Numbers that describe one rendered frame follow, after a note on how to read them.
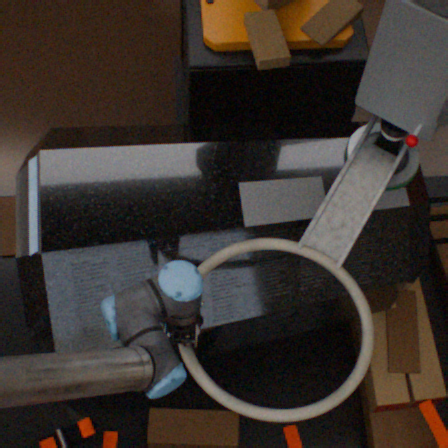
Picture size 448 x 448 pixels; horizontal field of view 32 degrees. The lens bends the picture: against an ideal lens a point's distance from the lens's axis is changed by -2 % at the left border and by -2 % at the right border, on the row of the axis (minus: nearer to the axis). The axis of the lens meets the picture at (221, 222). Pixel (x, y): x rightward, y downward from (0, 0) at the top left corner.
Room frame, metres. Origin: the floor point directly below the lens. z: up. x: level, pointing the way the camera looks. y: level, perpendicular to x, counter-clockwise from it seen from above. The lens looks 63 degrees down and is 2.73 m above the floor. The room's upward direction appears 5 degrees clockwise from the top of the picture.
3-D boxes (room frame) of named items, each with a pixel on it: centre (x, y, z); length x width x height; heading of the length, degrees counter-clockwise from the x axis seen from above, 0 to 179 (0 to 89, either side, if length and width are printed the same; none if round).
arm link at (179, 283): (0.62, 0.08, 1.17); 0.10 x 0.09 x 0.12; 122
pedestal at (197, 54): (1.89, -0.10, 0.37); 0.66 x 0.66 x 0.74; 9
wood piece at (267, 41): (1.64, -0.09, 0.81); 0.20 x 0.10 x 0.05; 17
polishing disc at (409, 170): (1.24, -0.45, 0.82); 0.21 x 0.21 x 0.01
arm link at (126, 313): (0.55, 0.16, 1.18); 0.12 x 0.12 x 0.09; 32
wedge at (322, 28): (1.76, -0.30, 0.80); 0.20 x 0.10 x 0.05; 140
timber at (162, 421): (0.55, 0.03, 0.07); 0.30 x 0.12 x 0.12; 93
